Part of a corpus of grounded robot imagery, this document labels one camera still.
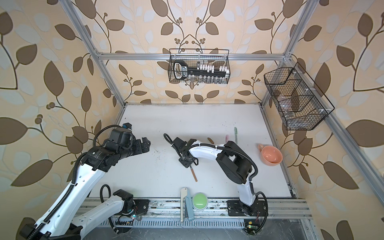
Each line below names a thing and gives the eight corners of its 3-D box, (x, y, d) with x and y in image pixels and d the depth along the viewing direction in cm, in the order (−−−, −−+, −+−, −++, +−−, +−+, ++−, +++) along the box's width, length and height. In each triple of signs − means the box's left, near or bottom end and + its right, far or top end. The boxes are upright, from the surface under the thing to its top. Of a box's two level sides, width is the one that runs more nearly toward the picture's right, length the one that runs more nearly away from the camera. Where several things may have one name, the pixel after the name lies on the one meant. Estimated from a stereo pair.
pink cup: (266, 169, 88) (270, 164, 83) (255, 149, 96) (259, 144, 91) (281, 165, 90) (286, 160, 85) (269, 146, 98) (273, 141, 93)
